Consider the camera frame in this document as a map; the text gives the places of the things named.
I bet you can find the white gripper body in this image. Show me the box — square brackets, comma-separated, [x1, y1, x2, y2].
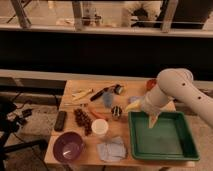
[140, 87, 170, 116]

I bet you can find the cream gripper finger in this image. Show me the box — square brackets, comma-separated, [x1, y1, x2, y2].
[125, 99, 141, 112]
[148, 115, 158, 128]

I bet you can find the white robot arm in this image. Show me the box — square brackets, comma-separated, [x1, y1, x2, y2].
[125, 68, 213, 128]

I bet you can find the blue sponge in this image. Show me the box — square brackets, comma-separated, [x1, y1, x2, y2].
[128, 96, 140, 104]

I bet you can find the red bowl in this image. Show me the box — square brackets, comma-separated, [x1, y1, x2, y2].
[146, 79, 157, 91]

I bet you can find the black striped round can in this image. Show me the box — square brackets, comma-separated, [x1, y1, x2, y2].
[111, 106, 122, 120]

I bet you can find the small dark tape roll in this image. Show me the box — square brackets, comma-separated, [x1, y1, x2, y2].
[114, 84, 123, 95]

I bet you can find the green plastic tray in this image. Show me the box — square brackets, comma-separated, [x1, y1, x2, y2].
[128, 111, 200, 161]

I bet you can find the blue fuzzy brush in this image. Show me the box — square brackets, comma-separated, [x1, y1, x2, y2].
[102, 92, 113, 108]

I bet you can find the orange carrot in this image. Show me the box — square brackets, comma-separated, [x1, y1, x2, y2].
[89, 109, 108, 121]

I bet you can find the white cup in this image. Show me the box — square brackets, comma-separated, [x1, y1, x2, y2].
[91, 119, 109, 137]

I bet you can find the light blue cloth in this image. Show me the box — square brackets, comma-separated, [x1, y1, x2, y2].
[97, 136, 127, 162]

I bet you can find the bunch of dark grapes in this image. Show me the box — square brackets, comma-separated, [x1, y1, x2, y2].
[74, 108, 92, 136]

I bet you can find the thin wooden stick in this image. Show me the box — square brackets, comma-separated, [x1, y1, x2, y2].
[64, 103, 88, 107]

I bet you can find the purple bowl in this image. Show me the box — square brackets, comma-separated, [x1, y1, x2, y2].
[53, 132, 84, 163]

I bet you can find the black chair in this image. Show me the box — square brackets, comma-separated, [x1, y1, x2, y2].
[0, 97, 47, 171]

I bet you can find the black handled knife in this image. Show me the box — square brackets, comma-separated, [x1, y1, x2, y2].
[90, 86, 115, 101]

